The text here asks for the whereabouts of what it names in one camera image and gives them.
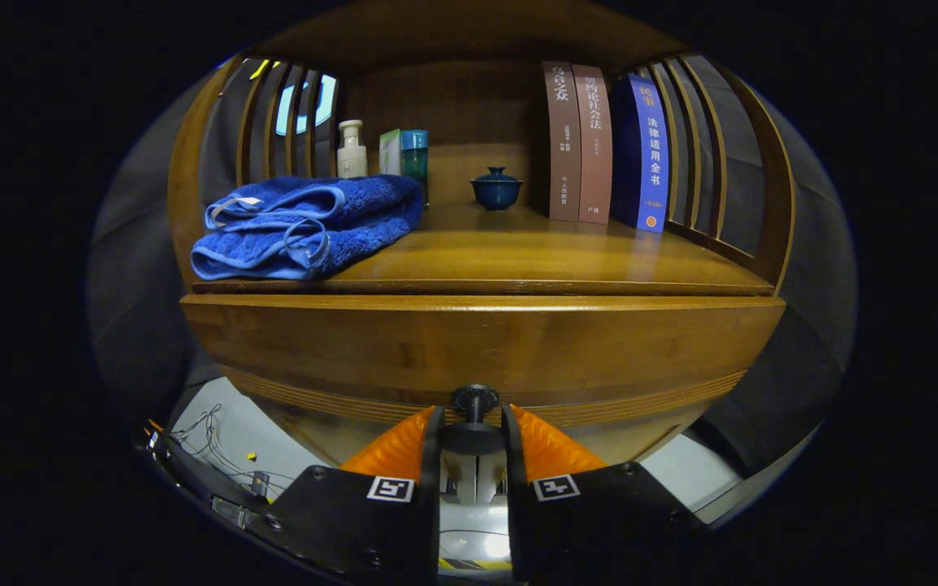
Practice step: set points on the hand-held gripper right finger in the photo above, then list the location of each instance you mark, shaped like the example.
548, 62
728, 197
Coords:
513, 456

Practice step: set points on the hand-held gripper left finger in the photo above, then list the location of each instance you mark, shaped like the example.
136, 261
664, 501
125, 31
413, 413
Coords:
433, 456

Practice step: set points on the black drawer knob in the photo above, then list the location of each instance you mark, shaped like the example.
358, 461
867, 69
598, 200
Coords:
474, 399

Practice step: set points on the wooden countertop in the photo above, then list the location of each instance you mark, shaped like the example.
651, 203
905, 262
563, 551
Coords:
518, 252

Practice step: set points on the wooden cabinet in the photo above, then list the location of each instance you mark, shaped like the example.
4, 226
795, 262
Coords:
453, 98

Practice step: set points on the blue lidded teacup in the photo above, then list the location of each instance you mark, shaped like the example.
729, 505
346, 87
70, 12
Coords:
497, 194

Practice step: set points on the folded blue towel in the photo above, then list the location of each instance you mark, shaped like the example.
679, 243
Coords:
306, 224

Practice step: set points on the teal bottle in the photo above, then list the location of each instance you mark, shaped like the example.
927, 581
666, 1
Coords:
414, 155

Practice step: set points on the green white tube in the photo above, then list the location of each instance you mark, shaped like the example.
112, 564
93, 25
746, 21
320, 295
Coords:
389, 155

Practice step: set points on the white pump bottle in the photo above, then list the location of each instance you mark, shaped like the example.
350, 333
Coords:
352, 159

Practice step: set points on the reddish brown book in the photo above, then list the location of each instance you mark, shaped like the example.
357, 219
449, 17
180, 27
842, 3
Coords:
595, 155

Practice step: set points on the dark brown book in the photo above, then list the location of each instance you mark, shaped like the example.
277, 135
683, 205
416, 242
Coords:
563, 146

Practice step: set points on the blue book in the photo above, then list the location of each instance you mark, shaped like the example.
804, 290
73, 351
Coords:
650, 155

